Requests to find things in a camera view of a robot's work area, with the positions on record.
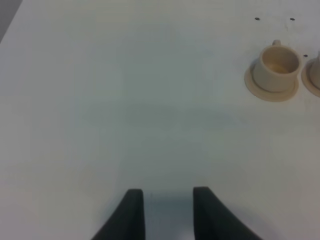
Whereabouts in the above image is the beige right teacup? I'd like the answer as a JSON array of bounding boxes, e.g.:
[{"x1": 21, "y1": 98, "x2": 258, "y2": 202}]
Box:
[{"x1": 309, "y1": 53, "x2": 320, "y2": 90}]

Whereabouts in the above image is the beige teacup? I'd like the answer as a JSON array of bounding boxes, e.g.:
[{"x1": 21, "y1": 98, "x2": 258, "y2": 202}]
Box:
[
  {"x1": 309, "y1": 53, "x2": 320, "y2": 90},
  {"x1": 252, "y1": 39, "x2": 302, "y2": 93}
]

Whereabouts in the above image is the beige left teacup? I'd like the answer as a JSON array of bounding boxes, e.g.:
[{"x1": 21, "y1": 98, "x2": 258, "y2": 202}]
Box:
[{"x1": 252, "y1": 39, "x2": 302, "y2": 93}]

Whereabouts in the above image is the beige cup saucer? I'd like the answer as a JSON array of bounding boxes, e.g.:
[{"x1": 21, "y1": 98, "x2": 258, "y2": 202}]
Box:
[
  {"x1": 301, "y1": 58, "x2": 320, "y2": 98},
  {"x1": 244, "y1": 66, "x2": 299, "y2": 102}
]

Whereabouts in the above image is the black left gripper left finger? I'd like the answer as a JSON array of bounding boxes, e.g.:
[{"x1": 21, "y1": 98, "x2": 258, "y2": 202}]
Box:
[{"x1": 92, "y1": 189, "x2": 145, "y2": 240}]

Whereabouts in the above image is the beige right cup saucer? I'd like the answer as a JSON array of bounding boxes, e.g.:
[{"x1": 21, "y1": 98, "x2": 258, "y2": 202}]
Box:
[{"x1": 301, "y1": 58, "x2": 320, "y2": 98}]

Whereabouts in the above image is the beige left cup saucer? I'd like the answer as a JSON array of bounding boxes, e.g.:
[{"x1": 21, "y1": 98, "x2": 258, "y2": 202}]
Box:
[{"x1": 244, "y1": 66, "x2": 299, "y2": 102}]

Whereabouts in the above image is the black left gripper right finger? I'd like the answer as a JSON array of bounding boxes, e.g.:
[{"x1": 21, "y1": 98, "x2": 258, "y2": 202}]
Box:
[{"x1": 193, "y1": 186, "x2": 260, "y2": 240}]

